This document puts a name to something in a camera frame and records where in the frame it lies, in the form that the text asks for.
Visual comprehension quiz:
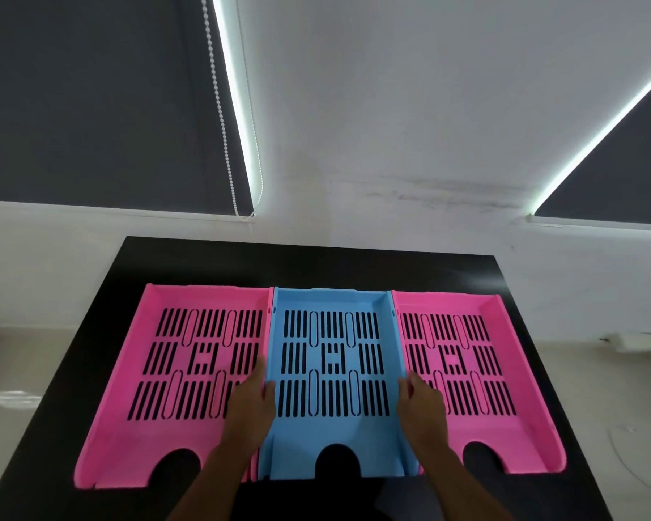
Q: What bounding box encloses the person's right hand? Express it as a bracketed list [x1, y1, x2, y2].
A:
[396, 370, 452, 459]

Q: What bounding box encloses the person's left hand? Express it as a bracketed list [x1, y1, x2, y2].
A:
[221, 356, 277, 457]

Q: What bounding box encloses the blue plastic paper tray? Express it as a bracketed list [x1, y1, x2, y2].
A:
[257, 287, 420, 481]

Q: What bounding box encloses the person's left forearm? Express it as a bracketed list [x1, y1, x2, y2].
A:
[165, 445, 256, 521]

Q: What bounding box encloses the person's right forearm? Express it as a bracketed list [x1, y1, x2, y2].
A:
[419, 448, 519, 521]

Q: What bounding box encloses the pink plastic paper tray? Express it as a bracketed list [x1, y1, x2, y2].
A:
[73, 283, 275, 490]
[392, 290, 568, 475]

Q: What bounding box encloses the dark grey roller blind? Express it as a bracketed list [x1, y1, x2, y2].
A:
[0, 0, 254, 217]
[534, 64, 651, 228]

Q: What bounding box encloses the thin white cable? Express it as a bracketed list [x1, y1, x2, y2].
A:
[608, 424, 651, 492]

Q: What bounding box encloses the white bead blind chain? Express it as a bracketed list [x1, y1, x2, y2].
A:
[200, 0, 256, 218]

